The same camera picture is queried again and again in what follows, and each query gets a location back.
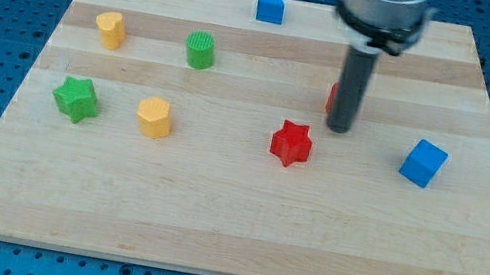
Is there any yellow hexagon block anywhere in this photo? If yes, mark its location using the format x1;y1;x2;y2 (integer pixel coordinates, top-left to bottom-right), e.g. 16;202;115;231
136;96;172;139

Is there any blue cube block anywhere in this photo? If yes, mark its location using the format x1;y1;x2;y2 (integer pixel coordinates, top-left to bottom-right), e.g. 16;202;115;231
399;139;449;188

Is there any green star block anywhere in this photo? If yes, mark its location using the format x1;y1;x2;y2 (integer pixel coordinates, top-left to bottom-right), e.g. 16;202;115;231
52;76;98;124

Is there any wooden board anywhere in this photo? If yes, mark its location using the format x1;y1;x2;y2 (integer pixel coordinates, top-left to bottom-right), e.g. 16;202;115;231
0;0;490;275

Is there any green cylinder block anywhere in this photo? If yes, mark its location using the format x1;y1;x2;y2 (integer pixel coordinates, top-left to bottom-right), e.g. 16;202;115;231
185;30;215;70

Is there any blue house-shaped block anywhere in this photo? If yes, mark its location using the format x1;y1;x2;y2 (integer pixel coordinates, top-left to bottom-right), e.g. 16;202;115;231
255;0;285;25

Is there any red star block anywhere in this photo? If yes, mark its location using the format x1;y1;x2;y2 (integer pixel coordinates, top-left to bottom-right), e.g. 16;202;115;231
269;120;313;167

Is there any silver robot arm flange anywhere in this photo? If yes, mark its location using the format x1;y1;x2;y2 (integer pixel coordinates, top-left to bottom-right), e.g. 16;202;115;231
334;0;435;56

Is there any red cylinder block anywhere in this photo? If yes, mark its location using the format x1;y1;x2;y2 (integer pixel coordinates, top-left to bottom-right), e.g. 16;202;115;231
324;82;339;114

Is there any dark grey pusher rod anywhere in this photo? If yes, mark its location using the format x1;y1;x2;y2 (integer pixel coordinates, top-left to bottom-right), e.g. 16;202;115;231
326;46;378;134

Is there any yellow heart block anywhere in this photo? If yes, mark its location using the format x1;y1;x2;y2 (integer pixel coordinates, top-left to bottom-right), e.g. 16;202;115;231
95;11;126;51

